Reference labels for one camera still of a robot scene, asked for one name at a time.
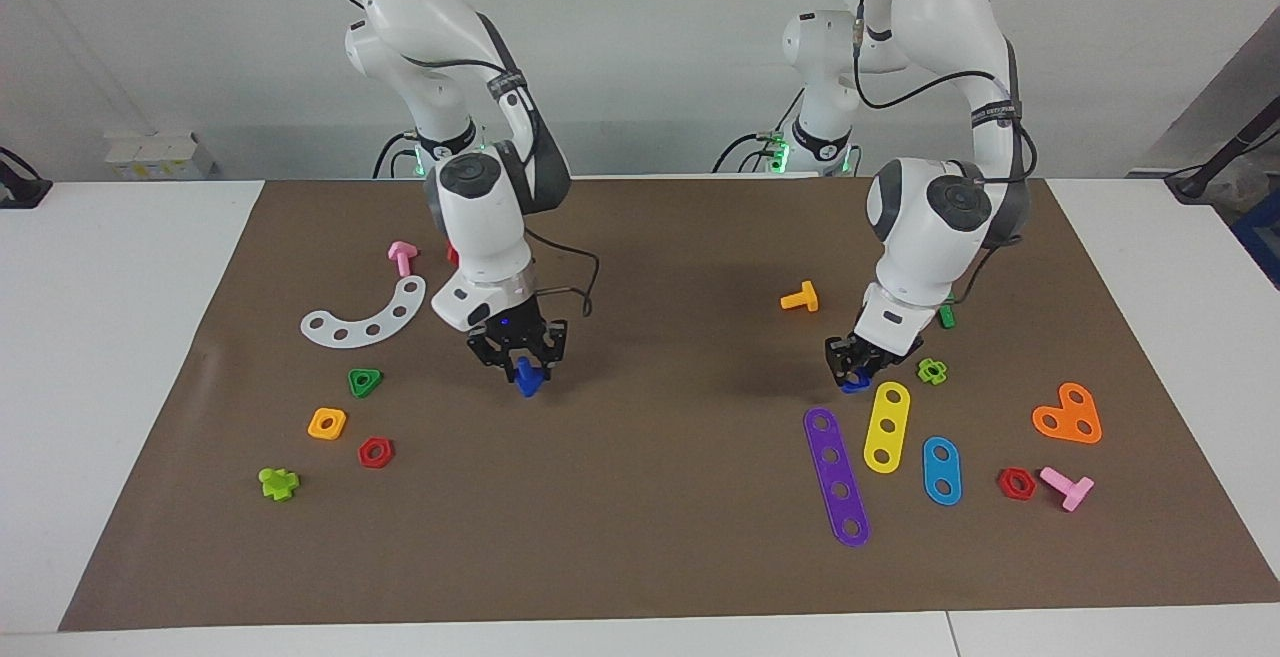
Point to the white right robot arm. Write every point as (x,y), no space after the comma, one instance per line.
(480,217)

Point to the black stand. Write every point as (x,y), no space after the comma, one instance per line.
(1200,177)

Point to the white curved five-hole plate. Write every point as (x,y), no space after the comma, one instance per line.
(385,322)

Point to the green plastic screw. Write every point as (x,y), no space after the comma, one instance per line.
(946,317)

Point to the blue square plastic nut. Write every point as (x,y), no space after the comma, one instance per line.
(852,388)

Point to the orange plastic screw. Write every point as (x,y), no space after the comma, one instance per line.
(805,297)

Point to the blue plastic screw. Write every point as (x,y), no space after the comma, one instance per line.
(528,385)

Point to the blue two-hole plastic plate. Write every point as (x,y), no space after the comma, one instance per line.
(941,471)

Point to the purple four-hole plastic plate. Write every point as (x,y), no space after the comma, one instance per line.
(835,474)

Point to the green triangular plastic nut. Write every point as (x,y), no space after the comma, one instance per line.
(353,389)

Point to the red hexagonal plastic nut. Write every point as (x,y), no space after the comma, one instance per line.
(1004,484)
(365,454)

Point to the blue crate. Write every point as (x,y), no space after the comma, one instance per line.
(1262,232)

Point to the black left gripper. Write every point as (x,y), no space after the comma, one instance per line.
(860,349)

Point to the orange square plastic nut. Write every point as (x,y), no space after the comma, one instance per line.
(315,425)

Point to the pink plastic screw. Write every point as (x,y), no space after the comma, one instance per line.
(1075,492)
(402,252)

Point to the lime green cross nut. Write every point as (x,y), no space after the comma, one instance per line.
(924,371)

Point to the brown table mat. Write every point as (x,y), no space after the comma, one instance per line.
(640,537)

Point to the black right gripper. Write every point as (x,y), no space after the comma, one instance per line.
(510,332)

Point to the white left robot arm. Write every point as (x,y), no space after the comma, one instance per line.
(920,207)

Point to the yellow three-hole plastic plate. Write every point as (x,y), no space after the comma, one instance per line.
(890,412)

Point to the orange heart-shaped plastic plate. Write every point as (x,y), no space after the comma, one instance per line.
(1067,414)

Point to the lime green cross-head screw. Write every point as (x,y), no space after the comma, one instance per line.
(277,485)

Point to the white cardboard box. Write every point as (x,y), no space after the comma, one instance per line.
(160,157)

